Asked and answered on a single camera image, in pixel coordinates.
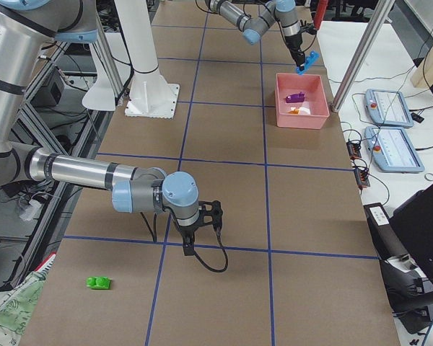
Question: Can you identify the white camera stand base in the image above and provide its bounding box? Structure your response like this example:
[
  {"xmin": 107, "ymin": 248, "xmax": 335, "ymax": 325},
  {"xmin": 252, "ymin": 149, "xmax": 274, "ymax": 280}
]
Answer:
[{"xmin": 115, "ymin": 0, "xmax": 180, "ymax": 119}]

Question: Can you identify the black printer device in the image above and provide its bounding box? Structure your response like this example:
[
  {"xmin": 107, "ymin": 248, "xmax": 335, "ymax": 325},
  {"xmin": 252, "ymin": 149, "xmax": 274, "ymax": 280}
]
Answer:
[{"xmin": 364, "ymin": 203, "xmax": 433, "ymax": 334}]

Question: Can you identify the red cylinder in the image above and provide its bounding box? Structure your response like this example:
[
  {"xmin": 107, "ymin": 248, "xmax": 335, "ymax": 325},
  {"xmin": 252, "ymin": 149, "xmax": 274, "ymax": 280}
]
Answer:
[{"xmin": 313, "ymin": 0, "xmax": 329, "ymax": 30}]

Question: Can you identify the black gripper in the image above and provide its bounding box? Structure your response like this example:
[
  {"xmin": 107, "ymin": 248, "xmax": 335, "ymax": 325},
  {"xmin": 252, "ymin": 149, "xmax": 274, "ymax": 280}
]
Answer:
[
  {"xmin": 287, "ymin": 34, "xmax": 305, "ymax": 71},
  {"xmin": 172, "ymin": 200, "xmax": 223, "ymax": 256}
]

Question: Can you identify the purple toy block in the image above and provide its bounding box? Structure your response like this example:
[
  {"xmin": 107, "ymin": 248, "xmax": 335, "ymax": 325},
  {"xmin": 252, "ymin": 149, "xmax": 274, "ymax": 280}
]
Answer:
[{"xmin": 285, "ymin": 92, "xmax": 305, "ymax": 103}]

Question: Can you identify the green toy block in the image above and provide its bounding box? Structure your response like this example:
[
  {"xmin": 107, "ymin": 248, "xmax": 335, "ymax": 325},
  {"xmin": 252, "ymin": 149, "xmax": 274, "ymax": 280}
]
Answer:
[{"xmin": 86, "ymin": 276, "xmax": 111, "ymax": 290}]

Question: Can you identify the pink plastic box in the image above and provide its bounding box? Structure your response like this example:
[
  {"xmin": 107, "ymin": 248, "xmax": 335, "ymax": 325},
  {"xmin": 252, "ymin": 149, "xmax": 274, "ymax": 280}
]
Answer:
[{"xmin": 275, "ymin": 73, "xmax": 330, "ymax": 130}]

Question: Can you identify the near teach pendant tablet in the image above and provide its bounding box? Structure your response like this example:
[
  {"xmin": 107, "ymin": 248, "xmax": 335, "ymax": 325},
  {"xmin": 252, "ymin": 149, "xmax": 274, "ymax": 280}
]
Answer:
[{"xmin": 364, "ymin": 126, "xmax": 425, "ymax": 173}]

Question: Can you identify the far teach pendant tablet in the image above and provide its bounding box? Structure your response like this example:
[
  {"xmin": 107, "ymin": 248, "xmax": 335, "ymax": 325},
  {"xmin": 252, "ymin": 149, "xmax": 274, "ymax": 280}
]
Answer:
[{"xmin": 364, "ymin": 89, "xmax": 414, "ymax": 128}]

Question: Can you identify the long blue toy block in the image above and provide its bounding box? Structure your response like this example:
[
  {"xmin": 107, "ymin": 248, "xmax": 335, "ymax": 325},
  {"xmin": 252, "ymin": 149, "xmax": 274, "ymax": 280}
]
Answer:
[{"xmin": 296, "ymin": 50, "xmax": 320, "ymax": 75}]

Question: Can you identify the teach pendant tablet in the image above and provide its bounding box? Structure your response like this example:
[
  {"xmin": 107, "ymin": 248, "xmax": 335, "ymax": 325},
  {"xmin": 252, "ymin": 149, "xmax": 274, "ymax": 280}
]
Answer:
[
  {"xmin": 364, "ymin": 126, "xmax": 425, "ymax": 173},
  {"xmin": 364, "ymin": 89, "xmax": 414, "ymax": 128}
]

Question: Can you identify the black laptop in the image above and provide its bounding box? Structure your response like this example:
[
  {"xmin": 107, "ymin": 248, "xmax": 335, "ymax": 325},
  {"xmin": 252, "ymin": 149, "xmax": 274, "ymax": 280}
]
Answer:
[{"xmin": 390, "ymin": 184, "xmax": 433, "ymax": 282}]

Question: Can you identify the green patterned cloth bag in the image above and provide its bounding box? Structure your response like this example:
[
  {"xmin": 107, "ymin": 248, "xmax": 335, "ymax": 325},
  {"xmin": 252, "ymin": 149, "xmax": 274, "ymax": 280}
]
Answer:
[{"xmin": 0, "ymin": 272, "xmax": 47, "ymax": 345}]

